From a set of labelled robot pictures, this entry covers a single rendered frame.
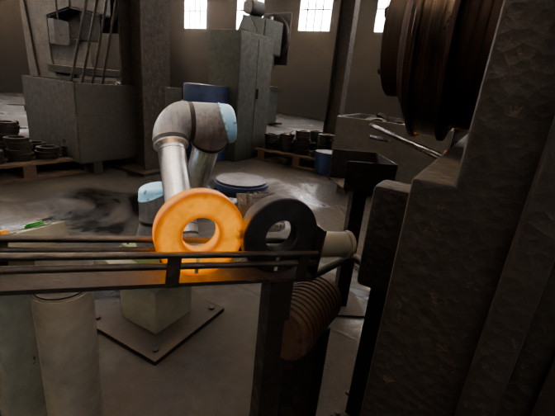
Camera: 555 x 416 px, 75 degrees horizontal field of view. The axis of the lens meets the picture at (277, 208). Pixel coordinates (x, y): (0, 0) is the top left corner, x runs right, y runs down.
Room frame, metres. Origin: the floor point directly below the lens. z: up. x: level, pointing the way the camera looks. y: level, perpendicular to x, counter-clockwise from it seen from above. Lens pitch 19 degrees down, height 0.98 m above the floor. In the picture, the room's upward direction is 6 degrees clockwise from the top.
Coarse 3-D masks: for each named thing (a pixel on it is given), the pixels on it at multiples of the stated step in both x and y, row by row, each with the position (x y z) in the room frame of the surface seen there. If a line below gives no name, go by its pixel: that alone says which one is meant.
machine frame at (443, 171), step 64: (512, 0) 0.47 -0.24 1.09; (512, 64) 0.46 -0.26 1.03; (512, 128) 0.45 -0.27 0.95; (448, 192) 0.48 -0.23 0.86; (512, 192) 0.44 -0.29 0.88; (448, 256) 0.47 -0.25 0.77; (512, 256) 0.41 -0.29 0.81; (384, 320) 0.50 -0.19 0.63; (448, 320) 0.46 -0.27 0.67; (512, 320) 0.40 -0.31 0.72; (384, 384) 0.49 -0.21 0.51; (448, 384) 0.44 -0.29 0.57; (512, 384) 0.41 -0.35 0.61
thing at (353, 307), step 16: (336, 160) 1.65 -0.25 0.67; (352, 160) 1.66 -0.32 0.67; (368, 160) 1.67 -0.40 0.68; (384, 160) 1.55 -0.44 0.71; (336, 176) 1.65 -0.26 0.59; (352, 176) 1.39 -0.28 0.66; (368, 176) 1.40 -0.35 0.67; (384, 176) 1.41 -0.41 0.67; (352, 192) 1.50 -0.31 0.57; (352, 208) 1.48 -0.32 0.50; (352, 224) 1.48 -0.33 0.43; (336, 272) 1.53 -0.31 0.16; (352, 272) 1.48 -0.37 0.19; (352, 304) 1.51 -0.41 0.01
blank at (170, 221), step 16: (192, 192) 0.56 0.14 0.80; (208, 192) 0.57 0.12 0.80; (160, 208) 0.56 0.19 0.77; (176, 208) 0.54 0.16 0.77; (192, 208) 0.56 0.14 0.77; (208, 208) 0.57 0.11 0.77; (224, 208) 0.58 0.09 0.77; (160, 224) 0.53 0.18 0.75; (176, 224) 0.54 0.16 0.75; (224, 224) 0.58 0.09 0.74; (240, 224) 0.59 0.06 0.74; (160, 240) 0.53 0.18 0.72; (176, 240) 0.54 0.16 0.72; (224, 240) 0.58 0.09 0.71; (240, 240) 0.59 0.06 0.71; (192, 272) 0.56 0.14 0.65; (208, 272) 0.57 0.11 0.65
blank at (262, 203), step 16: (256, 208) 0.62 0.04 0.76; (272, 208) 0.62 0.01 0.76; (288, 208) 0.63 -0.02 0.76; (304, 208) 0.65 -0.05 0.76; (256, 224) 0.61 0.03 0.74; (272, 224) 0.62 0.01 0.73; (304, 224) 0.65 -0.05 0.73; (256, 240) 0.61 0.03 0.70; (288, 240) 0.66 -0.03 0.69; (304, 240) 0.65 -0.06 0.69
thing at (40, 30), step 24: (24, 0) 5.56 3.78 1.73; (48, 0) 5.36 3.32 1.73; (72, 0) 5.23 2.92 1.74; (24, 24) 5.60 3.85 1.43; (48, 24) 5.06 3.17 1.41; (72, 24) 5.43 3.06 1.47; (96, 24) 5.59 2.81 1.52; (48, 48) 5.40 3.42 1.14; (72, 48) 5.68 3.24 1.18; (48, 72) 5.43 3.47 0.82; (96, 72) 5.40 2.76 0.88; (120, 72) 5.78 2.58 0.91
